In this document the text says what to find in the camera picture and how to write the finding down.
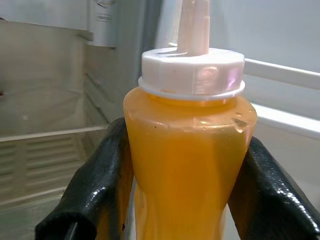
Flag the white fridge control box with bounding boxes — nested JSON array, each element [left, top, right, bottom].
[[86, 0, 119, 49]]

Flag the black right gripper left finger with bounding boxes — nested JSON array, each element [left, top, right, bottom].
[[34, 116, 134, 240]]

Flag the white fridge body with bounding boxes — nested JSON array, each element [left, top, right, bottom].
[[0, 0, 161, 240]]

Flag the clear crisper drawer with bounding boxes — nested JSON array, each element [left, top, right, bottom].
[[0, 192, 67, 240]]

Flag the ribbed white fridge shelf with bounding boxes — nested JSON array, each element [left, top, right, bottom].
[[0, 125, 111, 203]]

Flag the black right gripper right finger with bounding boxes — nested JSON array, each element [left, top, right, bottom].
[[227, 136, 320, 240]]

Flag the yellow sauce bottle white cap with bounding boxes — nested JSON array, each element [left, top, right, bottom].
[[121, 0, 259, 240]]

